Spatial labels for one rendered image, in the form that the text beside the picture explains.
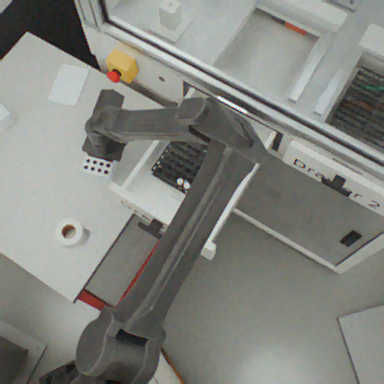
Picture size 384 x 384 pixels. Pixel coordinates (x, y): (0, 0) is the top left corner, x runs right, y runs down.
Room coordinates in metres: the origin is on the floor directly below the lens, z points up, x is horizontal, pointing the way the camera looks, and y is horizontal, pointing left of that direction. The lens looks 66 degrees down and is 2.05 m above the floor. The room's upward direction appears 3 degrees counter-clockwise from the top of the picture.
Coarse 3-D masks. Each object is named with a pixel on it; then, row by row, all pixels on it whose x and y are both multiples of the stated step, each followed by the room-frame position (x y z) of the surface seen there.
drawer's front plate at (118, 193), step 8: (112, 184) 0.39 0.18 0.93; (112, 192) 0.38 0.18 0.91; (120, 192) 0.37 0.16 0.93; (128, 192) 0.37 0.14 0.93; (128, 200) 0.35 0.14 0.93; (136, 200) 0.35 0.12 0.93; (128, 208) 0.36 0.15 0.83; (136, 208) 0.34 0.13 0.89; (144, 208) 0.33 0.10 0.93; (152, 208) 0.33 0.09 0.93; (144, 216) 0.33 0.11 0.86; (152, 216) 0.32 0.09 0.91; (160, 216) 0.31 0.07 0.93; (168, 216) 0.31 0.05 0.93; (168, 224) 0.29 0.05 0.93; (208, 240) 0.25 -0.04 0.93; (208, 248) 0.23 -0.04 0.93; (208, 256) 0.23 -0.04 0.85
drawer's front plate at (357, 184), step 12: (300, 144) 0.47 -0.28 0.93; (288, 156) 0.47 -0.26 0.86; (300, 156) 0.45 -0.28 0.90; (312, 156) 0.44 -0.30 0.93; (324, 156) 0.44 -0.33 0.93; (300, 168) 0.44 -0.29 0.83; (312, 168) 0.43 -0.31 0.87; (324, 168) 0.41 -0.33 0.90; (336, 168) 0.40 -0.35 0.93; (348, 180) 0.38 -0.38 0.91; (360, 180) 0.37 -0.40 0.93; (360, 192) 0.36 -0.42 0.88; (372, 192) 0.34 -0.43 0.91; (372, 204) 0.33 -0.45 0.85
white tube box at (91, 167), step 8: (88, 160) 0.52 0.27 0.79; (96, 160) 0.51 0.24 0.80; (104, 160) 0.51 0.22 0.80; (80, 168) 0.49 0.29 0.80; (88, 168) 0.49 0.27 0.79; (96, 168) 0.49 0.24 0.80; (104, 168) 0.49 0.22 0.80; (112, 168) 0.49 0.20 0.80; (88, 176) 0.48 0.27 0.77; (96, 176) 0.47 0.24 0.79; (104, 176) 0.46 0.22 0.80; (112, 176) 0.47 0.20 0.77
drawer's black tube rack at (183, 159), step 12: (168, 144) 0.50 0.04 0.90; (180, 144) 0.50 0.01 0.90; (192, 144) 0.50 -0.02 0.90; (168, 156) 0.47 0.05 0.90; (180, 156) 0.47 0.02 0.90; (192, 156) 0.48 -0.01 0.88; (204, 156) 0.48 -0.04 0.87; (156, 168) 0.45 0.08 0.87; (168, 168) 0.45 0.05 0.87; (180, 168) 0.44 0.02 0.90; (192, 168) 0.43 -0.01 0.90; (192, 180) 0.41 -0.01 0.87
